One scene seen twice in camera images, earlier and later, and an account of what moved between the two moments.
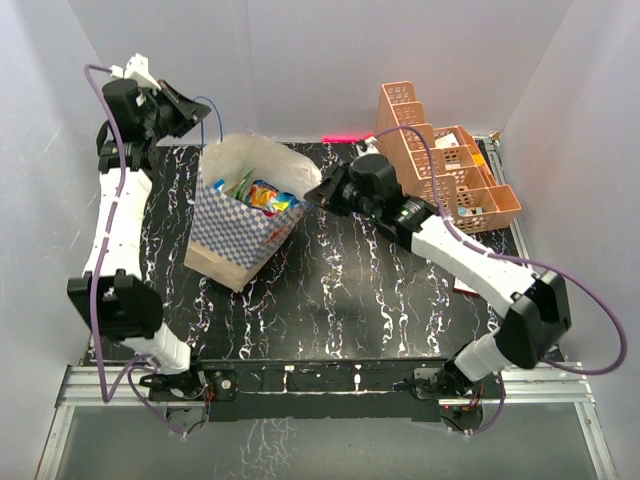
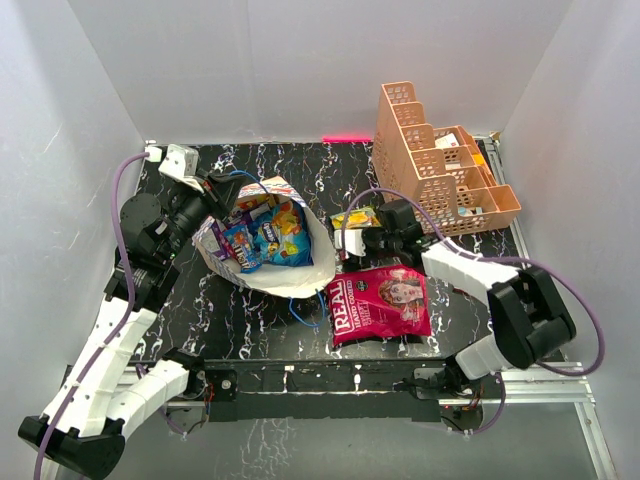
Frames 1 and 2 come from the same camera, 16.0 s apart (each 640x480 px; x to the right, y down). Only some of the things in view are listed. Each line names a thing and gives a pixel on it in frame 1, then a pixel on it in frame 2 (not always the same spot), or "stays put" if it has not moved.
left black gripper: (193, 109) -> (225, 189)
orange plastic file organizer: (466, 189) stays put
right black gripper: (328, 191) -> (368, 232)
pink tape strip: (345, 139) stays put
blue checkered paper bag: (229, 240) -> (283, 280)
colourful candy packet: (268, 199) -> (242, 247)
